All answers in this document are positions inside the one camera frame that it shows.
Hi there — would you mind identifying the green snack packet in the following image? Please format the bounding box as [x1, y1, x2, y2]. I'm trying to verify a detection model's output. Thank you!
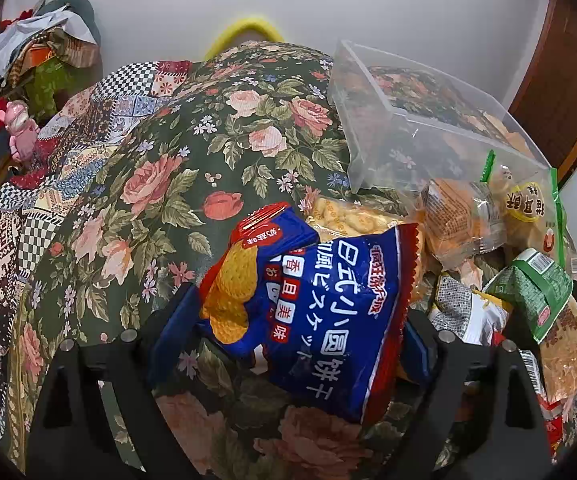
[483, 248, 573, 344]

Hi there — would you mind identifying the red white snack bag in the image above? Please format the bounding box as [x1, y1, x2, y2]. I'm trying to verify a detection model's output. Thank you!
[519, 350, 564, 462]

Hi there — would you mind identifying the brown wooden door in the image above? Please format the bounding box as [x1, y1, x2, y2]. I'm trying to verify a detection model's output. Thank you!
[511, 0, 577, 184]

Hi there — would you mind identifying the white yellow snack packet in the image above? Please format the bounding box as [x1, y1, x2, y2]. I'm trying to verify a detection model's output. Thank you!
[428, 273, 513, 347]

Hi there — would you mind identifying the orange cake clear packet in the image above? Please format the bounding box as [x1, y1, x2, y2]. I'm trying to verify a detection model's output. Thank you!
[423, 179, 506, 269]

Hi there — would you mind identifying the blue biscuit bag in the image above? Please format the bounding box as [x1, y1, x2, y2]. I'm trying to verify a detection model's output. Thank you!
[197, 201, 421, 426]

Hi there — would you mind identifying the pale cracker packet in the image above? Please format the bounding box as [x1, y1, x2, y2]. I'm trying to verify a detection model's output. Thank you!
[305, 197, 415, 242]

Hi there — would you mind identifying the pink plush toy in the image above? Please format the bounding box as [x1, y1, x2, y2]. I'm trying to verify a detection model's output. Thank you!
[0, 100, 40, 162]

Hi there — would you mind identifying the pile of clothes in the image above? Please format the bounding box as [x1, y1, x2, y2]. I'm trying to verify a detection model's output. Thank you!
[0, 0, 103, 124]

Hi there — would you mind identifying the clear plastic storage box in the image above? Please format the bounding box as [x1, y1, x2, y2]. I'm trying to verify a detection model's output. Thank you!
[327, 40, 551, 193]

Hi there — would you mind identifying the green-edged clear cake bag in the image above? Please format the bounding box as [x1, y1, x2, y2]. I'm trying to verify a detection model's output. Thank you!
[481, 150, 566, 266]

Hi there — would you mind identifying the patchwork quilt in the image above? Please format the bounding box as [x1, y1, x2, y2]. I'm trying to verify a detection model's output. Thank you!
[0, 61, 192, 440]

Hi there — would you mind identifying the green floral bedspread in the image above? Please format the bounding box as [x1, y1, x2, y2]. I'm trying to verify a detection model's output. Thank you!
[3, 40, 577, 480]

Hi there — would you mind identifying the brown biscuit clear packet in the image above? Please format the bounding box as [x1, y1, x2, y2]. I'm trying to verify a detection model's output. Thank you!
[540, 297, 577, 403]

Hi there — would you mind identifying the yellow curved foam tube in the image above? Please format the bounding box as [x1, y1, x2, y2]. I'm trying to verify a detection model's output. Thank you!
[204, 15, 284, 61]

